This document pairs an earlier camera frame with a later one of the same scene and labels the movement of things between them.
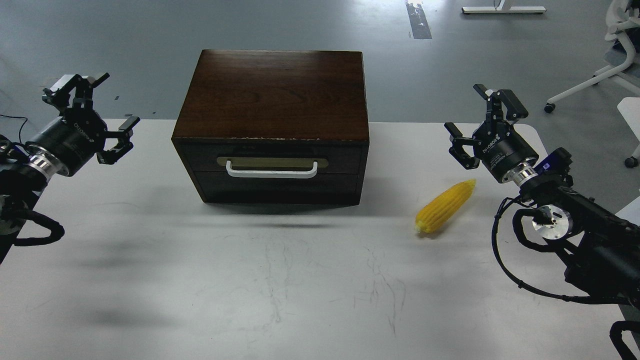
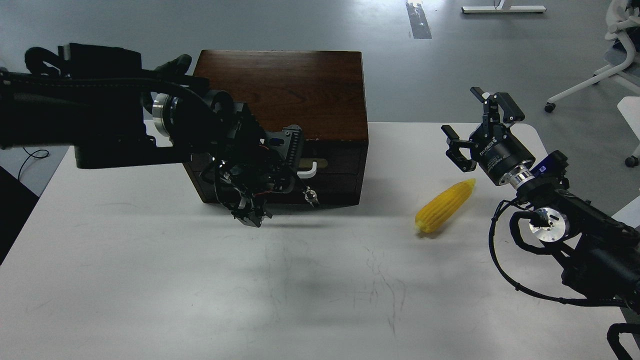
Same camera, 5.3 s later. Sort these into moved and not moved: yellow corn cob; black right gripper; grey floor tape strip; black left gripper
Moved: black left gripper
Not moved: yellow corn cob; grey floor tape strip; black right gripper
